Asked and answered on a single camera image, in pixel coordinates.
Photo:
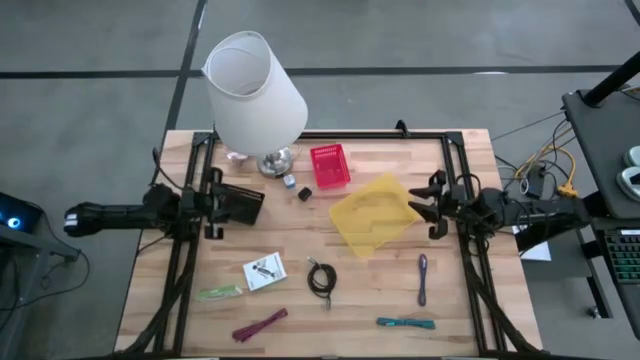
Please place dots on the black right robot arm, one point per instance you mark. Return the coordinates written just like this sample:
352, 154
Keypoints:
540, 216

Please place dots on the computer case with blue light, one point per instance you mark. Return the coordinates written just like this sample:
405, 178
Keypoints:
20, 215

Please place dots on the black monitor pole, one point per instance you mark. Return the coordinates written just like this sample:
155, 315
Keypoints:
610, 82

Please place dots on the green zip tie bundle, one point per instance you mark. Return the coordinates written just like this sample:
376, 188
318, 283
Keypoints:
220, 292

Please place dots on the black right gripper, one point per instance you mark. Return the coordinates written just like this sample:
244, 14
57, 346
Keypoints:
455, 205

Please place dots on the grey metal stand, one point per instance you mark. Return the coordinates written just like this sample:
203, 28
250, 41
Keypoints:
30, 240

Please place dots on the white shade chrome table lamp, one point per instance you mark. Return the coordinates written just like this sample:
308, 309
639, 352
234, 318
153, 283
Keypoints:
250, 100

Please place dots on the black side desk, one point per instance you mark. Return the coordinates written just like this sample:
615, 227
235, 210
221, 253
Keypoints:
600, 150

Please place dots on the backlit black keyboard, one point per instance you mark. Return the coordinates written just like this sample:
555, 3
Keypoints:
625, 255

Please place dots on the black clamp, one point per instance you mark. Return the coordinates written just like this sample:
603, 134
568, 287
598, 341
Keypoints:
401, 127

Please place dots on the small blue white cube charger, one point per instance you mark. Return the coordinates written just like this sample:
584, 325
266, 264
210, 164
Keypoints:
289, 182

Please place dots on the white device with black patch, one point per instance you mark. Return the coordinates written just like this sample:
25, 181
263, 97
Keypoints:
629, 185

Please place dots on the black desk leg bar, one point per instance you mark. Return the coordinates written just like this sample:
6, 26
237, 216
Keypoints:
550, 235

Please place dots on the white paper sheet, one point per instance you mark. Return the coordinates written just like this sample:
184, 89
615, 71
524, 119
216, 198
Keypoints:
537, 252

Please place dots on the white booklet with figure print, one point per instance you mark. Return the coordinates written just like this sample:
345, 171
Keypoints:
265, 271

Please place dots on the black keyboard tray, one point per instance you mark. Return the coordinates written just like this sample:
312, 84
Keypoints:
631, 310

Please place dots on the desk castor wheel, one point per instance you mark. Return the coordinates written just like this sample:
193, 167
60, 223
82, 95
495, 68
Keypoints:
594, 312

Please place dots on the black power adapter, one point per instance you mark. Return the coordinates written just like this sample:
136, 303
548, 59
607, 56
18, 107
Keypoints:
536, 182

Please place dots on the yellow translucent plastic bin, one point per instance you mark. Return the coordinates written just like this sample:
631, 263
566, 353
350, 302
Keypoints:
370, 215

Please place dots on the black aluminium table frame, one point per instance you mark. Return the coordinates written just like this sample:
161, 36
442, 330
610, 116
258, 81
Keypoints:
360, 135

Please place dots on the red plastic mesh basket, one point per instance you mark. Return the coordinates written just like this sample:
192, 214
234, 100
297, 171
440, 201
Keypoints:
330, 167

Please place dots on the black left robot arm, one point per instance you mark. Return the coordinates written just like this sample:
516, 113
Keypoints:
115, 216

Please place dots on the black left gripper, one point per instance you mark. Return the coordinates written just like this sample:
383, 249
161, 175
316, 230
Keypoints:
212, 205

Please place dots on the small black cube adapter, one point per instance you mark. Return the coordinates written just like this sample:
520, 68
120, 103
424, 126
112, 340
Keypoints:
305, 194

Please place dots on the small clear plastic wrap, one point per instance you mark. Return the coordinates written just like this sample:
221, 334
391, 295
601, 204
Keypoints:
237, 156

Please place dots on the white rounded device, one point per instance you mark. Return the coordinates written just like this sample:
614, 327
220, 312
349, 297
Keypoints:
634, 156

